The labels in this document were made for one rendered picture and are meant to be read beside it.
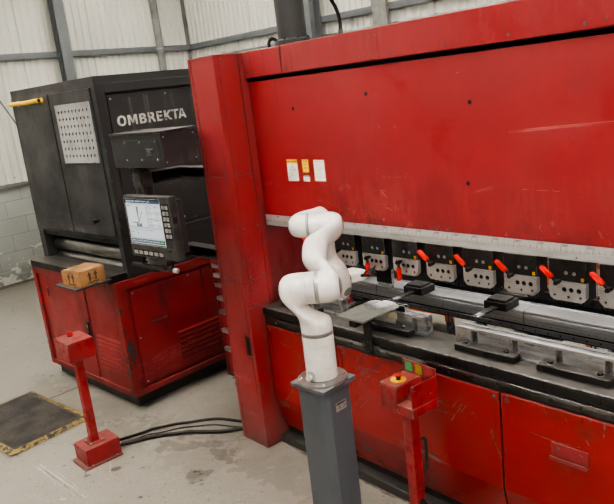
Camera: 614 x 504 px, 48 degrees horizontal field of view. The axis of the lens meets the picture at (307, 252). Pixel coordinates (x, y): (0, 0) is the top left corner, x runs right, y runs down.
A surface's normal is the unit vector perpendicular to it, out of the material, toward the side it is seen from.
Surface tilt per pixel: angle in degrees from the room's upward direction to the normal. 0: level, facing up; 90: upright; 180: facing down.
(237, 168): 90
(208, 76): 90
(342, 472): 90
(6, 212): 90
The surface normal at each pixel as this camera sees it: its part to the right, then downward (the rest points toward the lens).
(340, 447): 0.71, 0.09
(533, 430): -0.74, 0.24
